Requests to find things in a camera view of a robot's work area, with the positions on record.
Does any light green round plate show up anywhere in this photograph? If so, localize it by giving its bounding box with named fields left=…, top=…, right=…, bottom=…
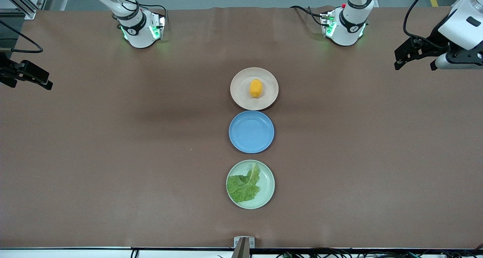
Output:
left=226, top=160, right=275, bottom=210

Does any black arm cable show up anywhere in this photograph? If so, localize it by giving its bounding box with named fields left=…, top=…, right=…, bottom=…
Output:
left=0, top=20, right=44, bottom=55
left=402, top=0, right=435, bottom=40

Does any green lettuce leaf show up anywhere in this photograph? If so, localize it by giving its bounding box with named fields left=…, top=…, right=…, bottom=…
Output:
left=227, top=163, right=261, bottom=204

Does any black left base cable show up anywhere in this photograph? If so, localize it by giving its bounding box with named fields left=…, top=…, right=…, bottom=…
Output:
left=289, top=5, right=326, bottom=27

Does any blue round plate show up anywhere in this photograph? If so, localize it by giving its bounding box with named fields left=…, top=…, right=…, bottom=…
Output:
left=229, top=111, right=275, bottom=154

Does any white table edge strip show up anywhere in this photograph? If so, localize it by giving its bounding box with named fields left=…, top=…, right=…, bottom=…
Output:
left=0, top=247, right=483, bottom=258

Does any black cable bundle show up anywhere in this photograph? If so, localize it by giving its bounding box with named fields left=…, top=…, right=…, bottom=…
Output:
left=275, top=247, right=483, bottom=258

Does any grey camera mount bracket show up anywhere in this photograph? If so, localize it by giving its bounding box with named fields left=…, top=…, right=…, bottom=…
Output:
left=231, top=236, right=255, bottom=258

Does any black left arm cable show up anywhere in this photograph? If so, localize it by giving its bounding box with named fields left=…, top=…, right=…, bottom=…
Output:
left=402, top=0, right=435, bottom=40

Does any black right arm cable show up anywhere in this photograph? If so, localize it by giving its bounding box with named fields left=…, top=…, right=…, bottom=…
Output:
left=0, top=20, right=44, bottom=55

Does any black base cable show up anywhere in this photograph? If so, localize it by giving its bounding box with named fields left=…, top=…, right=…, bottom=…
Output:
left=289, top=5, right=326, bottom=27
left=139, top=3, right=169, bottom=25

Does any beige round plate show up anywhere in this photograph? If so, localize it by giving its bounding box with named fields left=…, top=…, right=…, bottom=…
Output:
left=230, top=67, right=279, bottom=111

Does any black right base cable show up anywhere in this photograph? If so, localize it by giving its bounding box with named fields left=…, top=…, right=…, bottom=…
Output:
left=139, top=3, right=169, bottom=25

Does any brown table cover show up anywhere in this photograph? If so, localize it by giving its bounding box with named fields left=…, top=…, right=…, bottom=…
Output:
left=0, top=6, right=483, bottom=249

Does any yellow lemon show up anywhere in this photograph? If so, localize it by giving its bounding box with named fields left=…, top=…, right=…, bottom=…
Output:
left=249, top=79, right=263, bottom=99

